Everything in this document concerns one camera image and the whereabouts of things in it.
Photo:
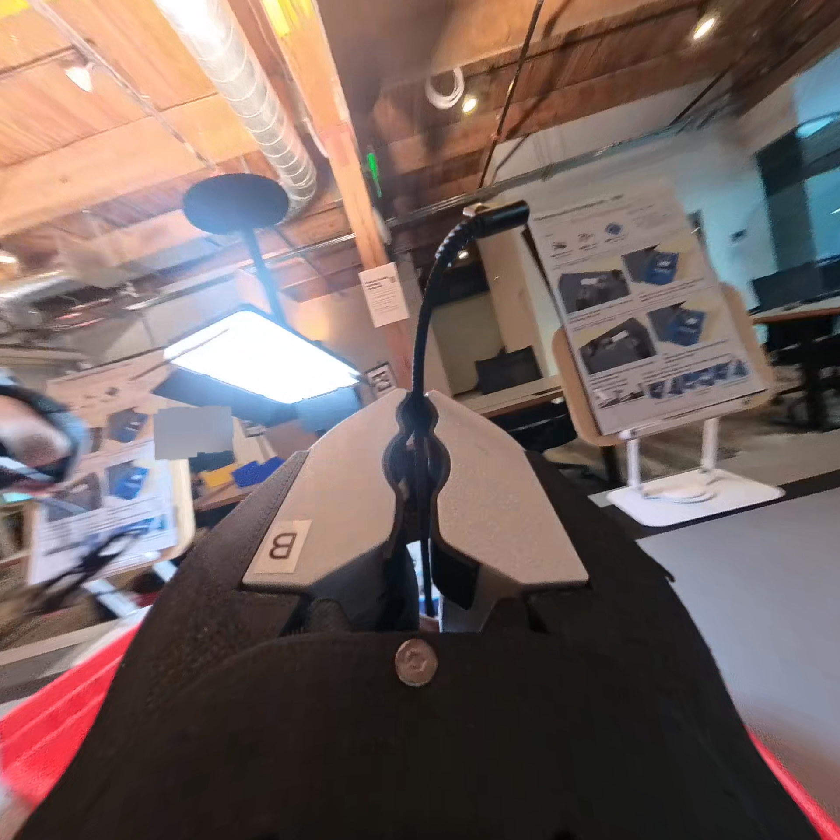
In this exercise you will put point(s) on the red plastic bin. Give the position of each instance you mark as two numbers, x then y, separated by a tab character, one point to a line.
39	735

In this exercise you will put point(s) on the wooden backing board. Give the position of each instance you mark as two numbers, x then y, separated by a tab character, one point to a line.
745	328

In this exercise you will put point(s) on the silver ventilation duct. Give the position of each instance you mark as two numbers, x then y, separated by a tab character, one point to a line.
262	105

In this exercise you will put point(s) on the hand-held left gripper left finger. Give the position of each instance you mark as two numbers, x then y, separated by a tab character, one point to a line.
334	499

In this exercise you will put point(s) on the white sheet stand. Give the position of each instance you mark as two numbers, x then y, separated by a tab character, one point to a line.
689	500

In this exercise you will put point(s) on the white paper sign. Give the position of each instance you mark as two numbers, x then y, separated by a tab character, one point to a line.
384	295

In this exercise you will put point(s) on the wooden desk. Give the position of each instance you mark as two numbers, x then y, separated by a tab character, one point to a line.
794	316

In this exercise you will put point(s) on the black bag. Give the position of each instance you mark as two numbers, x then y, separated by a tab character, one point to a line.
508	371

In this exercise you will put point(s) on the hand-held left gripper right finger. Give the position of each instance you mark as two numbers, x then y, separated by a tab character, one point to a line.
499	512

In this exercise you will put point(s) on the light panel on black stand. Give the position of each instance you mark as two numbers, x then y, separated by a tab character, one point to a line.
262	354

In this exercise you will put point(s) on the printed instruction sheet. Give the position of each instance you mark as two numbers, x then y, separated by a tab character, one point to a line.
623	295
72	525

